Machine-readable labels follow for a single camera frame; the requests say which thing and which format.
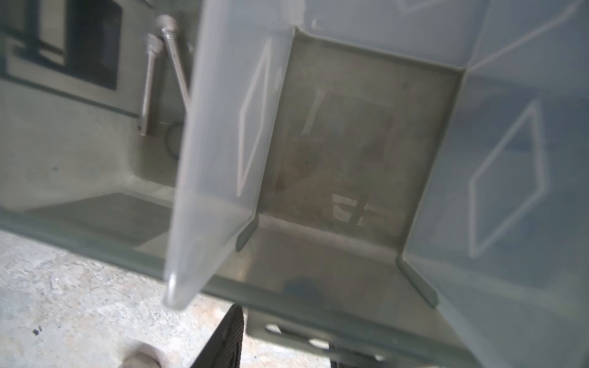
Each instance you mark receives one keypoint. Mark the large steel bolt near left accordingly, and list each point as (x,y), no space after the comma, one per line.
(143,355)

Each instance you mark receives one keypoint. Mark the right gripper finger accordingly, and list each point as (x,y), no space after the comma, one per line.
(224,348)

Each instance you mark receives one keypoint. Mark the grey compartment organizer box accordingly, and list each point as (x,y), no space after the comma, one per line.
(384,183)

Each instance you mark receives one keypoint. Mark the small steel screw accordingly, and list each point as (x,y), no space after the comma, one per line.
(170,29)
(154,47)

